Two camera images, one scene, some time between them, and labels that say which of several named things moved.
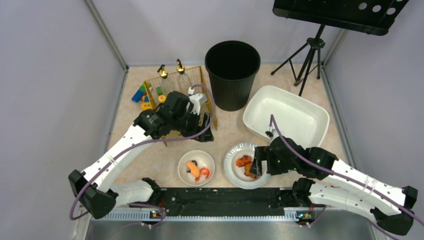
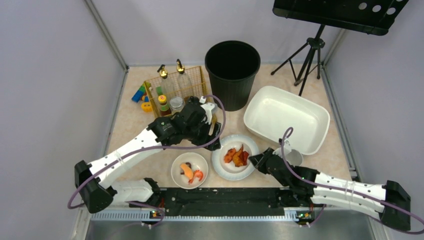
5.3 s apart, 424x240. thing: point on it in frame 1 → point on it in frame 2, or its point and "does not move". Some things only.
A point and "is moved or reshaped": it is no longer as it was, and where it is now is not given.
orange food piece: (194, 168) → (187, 171)
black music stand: (371, 17) does not move
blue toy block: (137, 96) does not move
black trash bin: (232, 66) does not move
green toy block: (159, 90) does not move
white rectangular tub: (304, 121) does not move
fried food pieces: (247, 161) → (239, 157)
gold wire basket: (192, 80) does not move
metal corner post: (100, 24) does not move
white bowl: (203, 160) is moved or reshaped
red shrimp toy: (203, 170) → (197, 173)
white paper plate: (238, 162) → (229, 171)
